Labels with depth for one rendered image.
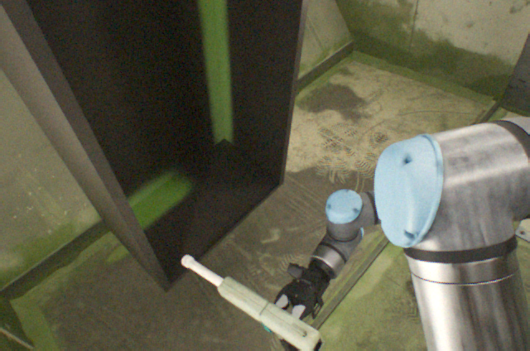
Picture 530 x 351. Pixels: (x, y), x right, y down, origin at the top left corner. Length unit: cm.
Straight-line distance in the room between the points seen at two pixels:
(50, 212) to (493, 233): 187
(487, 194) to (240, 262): 148
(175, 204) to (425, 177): 118
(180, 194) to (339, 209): 74
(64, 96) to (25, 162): 143
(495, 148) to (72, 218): 187
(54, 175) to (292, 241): 119
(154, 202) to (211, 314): 56
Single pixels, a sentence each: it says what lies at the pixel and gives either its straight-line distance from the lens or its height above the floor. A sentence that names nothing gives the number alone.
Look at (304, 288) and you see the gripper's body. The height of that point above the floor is 69.
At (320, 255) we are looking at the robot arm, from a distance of 103.
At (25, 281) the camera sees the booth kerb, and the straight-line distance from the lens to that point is 211.
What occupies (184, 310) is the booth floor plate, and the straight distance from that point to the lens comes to 177.
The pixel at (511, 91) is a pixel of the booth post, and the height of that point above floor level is 14.
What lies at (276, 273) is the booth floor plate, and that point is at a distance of 175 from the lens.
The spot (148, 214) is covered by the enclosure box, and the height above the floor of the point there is 52.
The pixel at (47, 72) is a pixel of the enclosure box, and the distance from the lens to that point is 57.
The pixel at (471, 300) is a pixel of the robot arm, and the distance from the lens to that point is 45.
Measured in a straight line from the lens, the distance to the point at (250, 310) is 97.
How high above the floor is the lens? 160
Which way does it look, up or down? 43 degrees down
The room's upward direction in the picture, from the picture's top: 10 degrees counter-clockwise
